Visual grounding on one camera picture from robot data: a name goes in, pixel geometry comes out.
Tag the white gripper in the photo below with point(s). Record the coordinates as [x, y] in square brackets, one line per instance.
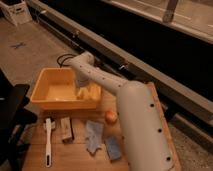
[82, 81]

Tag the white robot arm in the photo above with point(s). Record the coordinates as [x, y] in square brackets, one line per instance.
[146, 146]

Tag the yellow plastic bin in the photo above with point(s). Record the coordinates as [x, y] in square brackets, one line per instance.
[56, 89]

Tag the orange round fruit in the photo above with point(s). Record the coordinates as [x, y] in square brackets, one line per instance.
[111, 117]

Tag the blue grey cloth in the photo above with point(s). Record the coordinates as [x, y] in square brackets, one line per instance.
[93, 136]

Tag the small cardboard box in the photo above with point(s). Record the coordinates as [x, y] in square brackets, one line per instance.
[66, 132]

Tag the white dish brush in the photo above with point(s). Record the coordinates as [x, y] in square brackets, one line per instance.
[49, 126]

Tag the blue sponge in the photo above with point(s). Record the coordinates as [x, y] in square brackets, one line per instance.
[113, 148]

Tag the black chair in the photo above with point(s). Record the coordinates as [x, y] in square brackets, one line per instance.
[13, 119]

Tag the white cardboard box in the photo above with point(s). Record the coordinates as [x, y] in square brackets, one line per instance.
[17, 13]

